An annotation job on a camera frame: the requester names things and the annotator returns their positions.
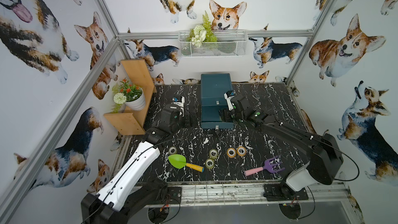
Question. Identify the wooden corner shelf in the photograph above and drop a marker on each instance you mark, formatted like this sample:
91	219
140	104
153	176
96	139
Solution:
127	121

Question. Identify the green toy shovel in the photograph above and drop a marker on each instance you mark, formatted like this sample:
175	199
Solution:
179	162

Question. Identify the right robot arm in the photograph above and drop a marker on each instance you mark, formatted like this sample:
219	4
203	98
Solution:
325	158

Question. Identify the teal drawer cabinet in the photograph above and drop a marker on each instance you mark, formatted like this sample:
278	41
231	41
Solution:
213	88

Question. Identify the orange tape roll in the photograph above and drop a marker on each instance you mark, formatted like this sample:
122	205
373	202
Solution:
231	152
241	151

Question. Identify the yellow-green tape roll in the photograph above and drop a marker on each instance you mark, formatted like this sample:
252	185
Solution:
210	163
213	154
173	150

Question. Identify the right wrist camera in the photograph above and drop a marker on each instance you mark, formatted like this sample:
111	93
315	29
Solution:
229	95

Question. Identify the white potted flower plant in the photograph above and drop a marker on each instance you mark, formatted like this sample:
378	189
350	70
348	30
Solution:
128	94

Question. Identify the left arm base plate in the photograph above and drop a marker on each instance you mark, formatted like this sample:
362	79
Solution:
168	194

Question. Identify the yellow-green tape roll front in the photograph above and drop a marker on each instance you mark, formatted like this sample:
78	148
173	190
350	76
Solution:
210	163

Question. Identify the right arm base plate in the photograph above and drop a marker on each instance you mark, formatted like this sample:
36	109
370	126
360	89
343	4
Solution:
281	192

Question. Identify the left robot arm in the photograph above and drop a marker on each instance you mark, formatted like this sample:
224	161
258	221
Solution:
116	203

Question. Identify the teal drawer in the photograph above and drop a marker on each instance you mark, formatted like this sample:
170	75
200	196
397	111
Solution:
212	118

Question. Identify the white wire wall basket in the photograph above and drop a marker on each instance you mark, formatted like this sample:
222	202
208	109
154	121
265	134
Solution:
228	44

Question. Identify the green fern white flowers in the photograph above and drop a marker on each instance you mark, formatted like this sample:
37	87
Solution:
202	34

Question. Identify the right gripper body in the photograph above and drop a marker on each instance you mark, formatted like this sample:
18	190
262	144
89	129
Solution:
229	113

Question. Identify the purple pink toy fork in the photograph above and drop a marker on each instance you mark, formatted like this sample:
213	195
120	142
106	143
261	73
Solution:
272	165

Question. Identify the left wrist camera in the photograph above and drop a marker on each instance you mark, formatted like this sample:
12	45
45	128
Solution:
179	101

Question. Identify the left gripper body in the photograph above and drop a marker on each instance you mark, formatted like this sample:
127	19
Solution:
186	119

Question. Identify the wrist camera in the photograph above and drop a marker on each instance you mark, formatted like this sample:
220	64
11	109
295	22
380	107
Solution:
179	101
229	95

